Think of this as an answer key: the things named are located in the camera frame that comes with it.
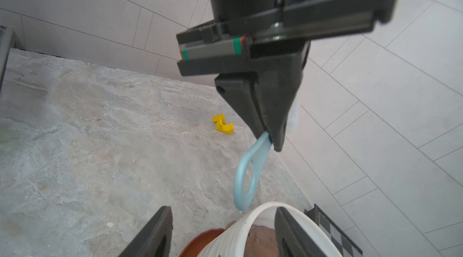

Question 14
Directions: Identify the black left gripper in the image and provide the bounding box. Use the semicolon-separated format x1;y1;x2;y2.
176;0;396;152

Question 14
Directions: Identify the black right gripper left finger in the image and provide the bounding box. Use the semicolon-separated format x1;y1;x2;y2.
119;206;173;257

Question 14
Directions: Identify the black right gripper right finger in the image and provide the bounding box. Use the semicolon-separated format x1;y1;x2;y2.
274;207;318;257

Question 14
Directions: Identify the white ribbed ceramic pot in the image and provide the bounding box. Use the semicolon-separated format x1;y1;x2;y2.
199;202;341;257

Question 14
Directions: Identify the light blue scrub brush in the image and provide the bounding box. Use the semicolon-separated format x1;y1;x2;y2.
233;132;272;211

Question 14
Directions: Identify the terracotta saucer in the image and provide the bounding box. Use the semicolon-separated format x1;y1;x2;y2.
179;228;225;257

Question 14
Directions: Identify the yellow plastic block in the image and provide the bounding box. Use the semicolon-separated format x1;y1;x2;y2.
212;114;234;135

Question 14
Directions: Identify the black grey chessboard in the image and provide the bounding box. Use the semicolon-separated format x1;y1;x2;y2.
304;204;363;257

